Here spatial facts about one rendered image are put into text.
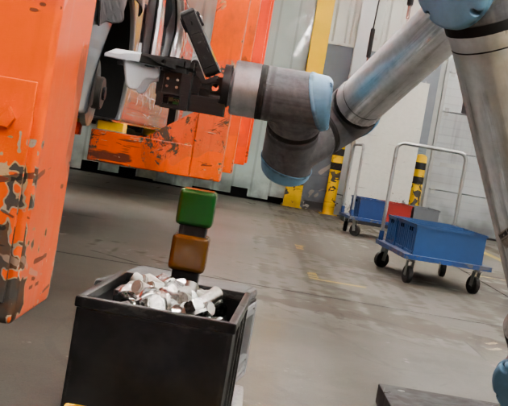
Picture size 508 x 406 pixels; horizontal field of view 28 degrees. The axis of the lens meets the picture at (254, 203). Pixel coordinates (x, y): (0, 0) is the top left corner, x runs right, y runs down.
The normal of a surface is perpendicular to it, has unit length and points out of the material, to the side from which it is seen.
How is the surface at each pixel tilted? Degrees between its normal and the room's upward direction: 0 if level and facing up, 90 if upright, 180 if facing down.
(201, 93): 90
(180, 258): 90
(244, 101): 119
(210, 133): 90
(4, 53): 90
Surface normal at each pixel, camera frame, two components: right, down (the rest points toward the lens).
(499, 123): -0.43, 0.45
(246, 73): 0.06, -0.42
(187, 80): -0.01, 0.05
